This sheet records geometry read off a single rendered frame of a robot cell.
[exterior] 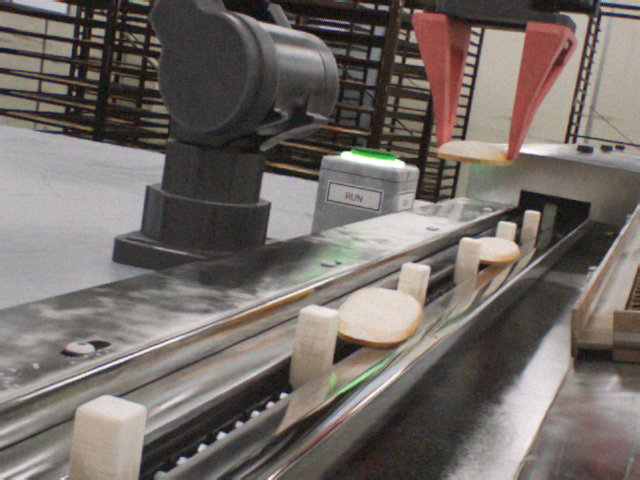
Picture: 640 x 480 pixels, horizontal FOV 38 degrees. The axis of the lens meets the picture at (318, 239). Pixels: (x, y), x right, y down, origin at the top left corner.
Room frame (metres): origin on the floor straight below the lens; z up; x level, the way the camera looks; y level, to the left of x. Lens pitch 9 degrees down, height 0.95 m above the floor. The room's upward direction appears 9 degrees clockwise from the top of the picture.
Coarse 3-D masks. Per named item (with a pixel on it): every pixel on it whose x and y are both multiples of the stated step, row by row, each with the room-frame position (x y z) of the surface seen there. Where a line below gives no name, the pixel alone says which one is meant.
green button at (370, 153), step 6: (354, 150) 0.81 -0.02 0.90; (360, 150) 0.80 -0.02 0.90; (366, 150) 0.80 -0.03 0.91; (372, 150) 0.81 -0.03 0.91; (378, 150) 0.82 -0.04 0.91; (360, 156) 0.80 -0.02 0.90; (366, 156) 0.80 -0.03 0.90; (372, 156) 0.80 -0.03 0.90; (378, 156) 0.80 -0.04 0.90; (384, 156) 0.80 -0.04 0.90; (390, 156) 0.80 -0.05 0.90
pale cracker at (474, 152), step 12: (444, 144) 0.52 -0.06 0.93; (456, 144) 0.52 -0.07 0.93; (468, 144) 0.52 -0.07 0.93; (480, 144) 0.52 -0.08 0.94; (492, 144) 0.56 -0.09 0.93; (444, 156) 0.50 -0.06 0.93; (456, 156) 0.50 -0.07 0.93; (468, 156) 0.50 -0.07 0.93; (480, 156) 0.50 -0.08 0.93; (492, 156) 0.51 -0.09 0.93; (504, 156) 0.53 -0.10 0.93
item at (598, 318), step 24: (624, 240) 0.52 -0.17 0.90; (600, 264) 0.37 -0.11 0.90; (624, 264) 0.45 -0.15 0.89; (600, 288) 0.35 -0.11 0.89; (624, 288) 0.38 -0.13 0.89; (576, 312) 0.27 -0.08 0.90; (600, 312) 0.32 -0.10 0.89; (624, 312) 0.27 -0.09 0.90; (576, 336) 0.27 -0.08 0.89; (600, 336) 0.28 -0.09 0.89; (624, 336) 0.27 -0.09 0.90; (624, 360) 0.27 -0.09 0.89
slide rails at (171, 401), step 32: (448, 256) 0.65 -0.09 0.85; (224, 352) 0.34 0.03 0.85; (256, 352) 0.34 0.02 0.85; (288, 352) 0.35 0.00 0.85; (384, 352) 0.37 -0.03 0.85; (160, 384) 0.29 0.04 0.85; (192, 384) 0.30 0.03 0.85; (224, 384) 0.30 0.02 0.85; (320, 384) 0.32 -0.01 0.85; (160, 416) 0.26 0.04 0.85; (192, 416) 0.27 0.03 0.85; (256, 416) 0.28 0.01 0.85; (288, 416) 0.28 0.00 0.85; (32, 448) 0.23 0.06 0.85; (64, 448) 0.23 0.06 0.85; (224, 448) 0.25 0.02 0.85; (256, 448) 0.25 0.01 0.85
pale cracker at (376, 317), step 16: (368, 288) 0.45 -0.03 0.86; (384, 288) 0.47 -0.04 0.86; (352, 304) 0.41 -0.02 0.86; (368, 304) 0.41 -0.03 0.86; (384, 304) 0.42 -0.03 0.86; (400, 304) 0.43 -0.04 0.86; (416, 304) 0.44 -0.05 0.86; (352, 320) 0.39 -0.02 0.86; (368, 320) 0.39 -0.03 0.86; (384, 320) 0.39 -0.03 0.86; (400, 320) 0.40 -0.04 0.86; (416, 320) 0.42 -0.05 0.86; (352, 336) 0.38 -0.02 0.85; (368, 336) 0.38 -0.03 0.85; (384, 336) 0.38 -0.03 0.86; (400, 336) 0.39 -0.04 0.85
